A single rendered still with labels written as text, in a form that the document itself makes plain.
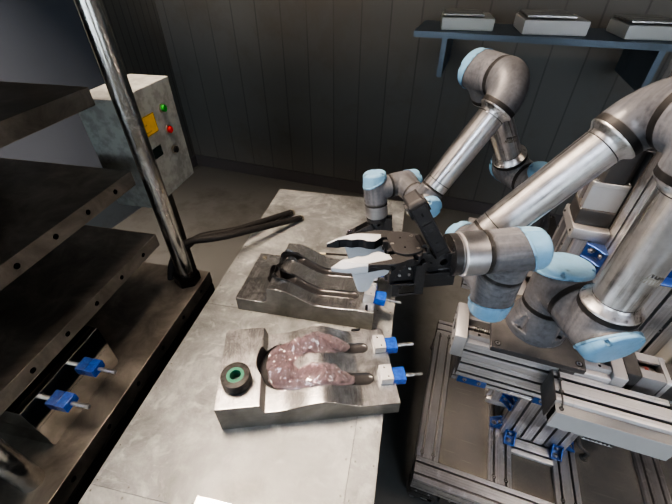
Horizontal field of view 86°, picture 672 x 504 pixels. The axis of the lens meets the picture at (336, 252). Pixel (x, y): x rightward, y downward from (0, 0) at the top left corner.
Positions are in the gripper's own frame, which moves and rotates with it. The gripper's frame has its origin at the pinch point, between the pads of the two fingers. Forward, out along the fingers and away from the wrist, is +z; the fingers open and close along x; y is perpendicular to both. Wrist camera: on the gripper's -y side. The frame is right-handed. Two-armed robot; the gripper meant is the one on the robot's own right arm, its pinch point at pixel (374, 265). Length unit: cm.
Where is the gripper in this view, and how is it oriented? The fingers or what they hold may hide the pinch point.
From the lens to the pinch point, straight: 133.6
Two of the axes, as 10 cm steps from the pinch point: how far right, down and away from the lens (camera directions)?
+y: 9.7, 0.1, -2.3
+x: 2.1, -5.1, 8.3
